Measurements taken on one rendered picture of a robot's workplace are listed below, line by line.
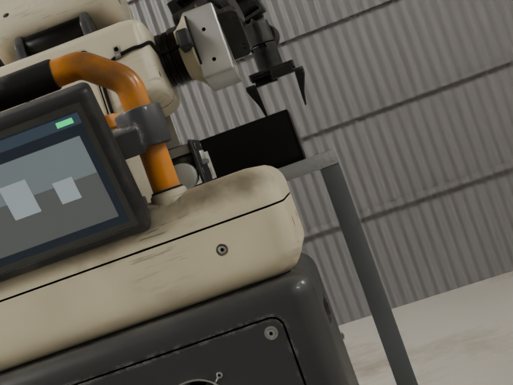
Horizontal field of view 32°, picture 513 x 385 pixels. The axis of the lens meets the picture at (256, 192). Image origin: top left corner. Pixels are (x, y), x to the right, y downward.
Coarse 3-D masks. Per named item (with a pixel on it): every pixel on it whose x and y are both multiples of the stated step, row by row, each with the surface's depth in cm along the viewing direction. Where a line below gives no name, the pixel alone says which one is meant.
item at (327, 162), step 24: (288, 168) 176; (312, 168) 176; (336, 168) 175; (336, 192) 176; (360, 240) 176; (360, 264) 176; (384, 312) 176; (384, 336) 176; (408, 360) 176; (408, 384) 176
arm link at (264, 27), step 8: (248, 24) 192; (256, 24) 192; (264, 24) 192; (248, 32) 193; (256, 32) 192; (264, 32) 192; (248, 40) 194; (256, 40) 192; (264, 40) 192; (272, 40) 194
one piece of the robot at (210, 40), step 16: (192, 16) 138; (208, 16) 138; (192, 32) 138; (208, 32) 138; (208, 48) 137; (224, 48) 137; (208, 64) 137; (224, 64) 137; (208, 80) 138; (224, 80) 142; (240, 80) 145
